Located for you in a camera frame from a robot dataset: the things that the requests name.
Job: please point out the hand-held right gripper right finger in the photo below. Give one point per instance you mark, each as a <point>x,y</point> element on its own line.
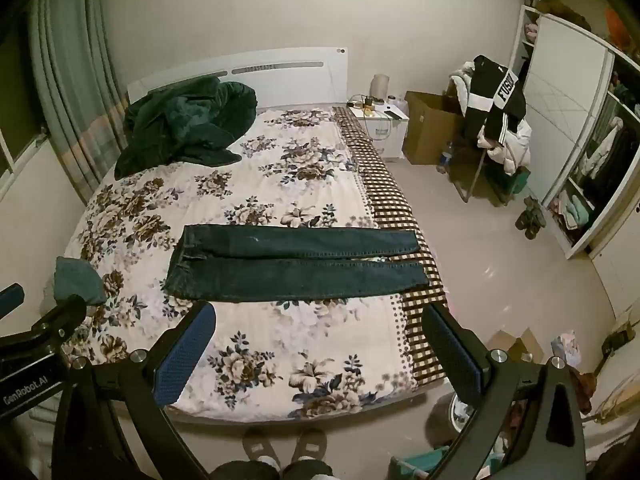
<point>450,355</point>

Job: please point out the plastic bag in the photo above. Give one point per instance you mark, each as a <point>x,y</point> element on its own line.
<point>565,347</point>

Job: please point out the bed with floral sheet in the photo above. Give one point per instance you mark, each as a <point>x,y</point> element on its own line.
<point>280,180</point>

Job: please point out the brown checkered bed sheet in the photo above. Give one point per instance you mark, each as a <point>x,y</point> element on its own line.
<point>395,210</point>

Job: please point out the white puffy coat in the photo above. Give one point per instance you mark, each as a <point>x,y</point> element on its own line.
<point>515,152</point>

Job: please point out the person's left grey slipper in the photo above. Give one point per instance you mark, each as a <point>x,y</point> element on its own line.
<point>257,445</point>

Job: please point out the metal chair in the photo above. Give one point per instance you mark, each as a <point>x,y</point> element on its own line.
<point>475,180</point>

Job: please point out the dark green blanket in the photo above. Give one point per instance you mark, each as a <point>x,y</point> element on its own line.
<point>185,120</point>

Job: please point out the grey striped curtain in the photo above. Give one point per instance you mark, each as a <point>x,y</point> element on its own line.
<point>70,85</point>

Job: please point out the person's grey slipper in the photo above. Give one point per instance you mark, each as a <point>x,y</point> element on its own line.
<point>311,444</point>
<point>257,445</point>

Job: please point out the black phone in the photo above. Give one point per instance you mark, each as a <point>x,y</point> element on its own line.
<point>394,114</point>

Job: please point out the window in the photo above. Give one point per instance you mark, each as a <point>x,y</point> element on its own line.
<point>20,125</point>

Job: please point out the pair of dark shoes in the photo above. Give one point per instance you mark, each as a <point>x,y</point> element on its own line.
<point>531,217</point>

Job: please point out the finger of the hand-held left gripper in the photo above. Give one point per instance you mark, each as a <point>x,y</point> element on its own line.
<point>60,317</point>
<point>11,299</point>

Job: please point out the teal storage box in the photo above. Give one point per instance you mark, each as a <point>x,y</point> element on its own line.
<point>425,467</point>

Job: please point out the black and white jacket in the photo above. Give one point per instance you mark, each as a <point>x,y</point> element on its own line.
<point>495,95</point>

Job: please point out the person's right grey slipper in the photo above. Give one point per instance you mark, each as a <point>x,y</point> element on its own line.
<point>311,444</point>

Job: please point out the teal cloth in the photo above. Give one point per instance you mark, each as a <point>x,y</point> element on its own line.
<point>77,280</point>

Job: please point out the dark blue jeans pants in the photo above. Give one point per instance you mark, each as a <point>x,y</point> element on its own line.
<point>300,275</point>

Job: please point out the white headboard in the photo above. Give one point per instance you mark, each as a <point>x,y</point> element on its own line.
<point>280,75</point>

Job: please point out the small cardboard box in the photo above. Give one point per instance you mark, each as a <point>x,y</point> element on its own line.
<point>517,345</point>

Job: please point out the white round bin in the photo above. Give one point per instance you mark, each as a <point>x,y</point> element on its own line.
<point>457,412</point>

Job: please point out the white wardrobe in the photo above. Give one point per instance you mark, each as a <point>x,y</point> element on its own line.
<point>560,110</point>

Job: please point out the plastic water bottle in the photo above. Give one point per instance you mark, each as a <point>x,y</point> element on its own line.
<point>444,160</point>

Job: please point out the white nightstand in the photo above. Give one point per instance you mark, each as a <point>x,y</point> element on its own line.
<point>390,132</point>

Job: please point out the white humidifier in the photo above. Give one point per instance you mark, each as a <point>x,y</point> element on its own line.
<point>380,87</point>

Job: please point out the large cardboard box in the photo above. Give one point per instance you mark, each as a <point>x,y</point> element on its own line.
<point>425,130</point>

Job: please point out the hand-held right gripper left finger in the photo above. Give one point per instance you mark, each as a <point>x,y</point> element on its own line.
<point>182,357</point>

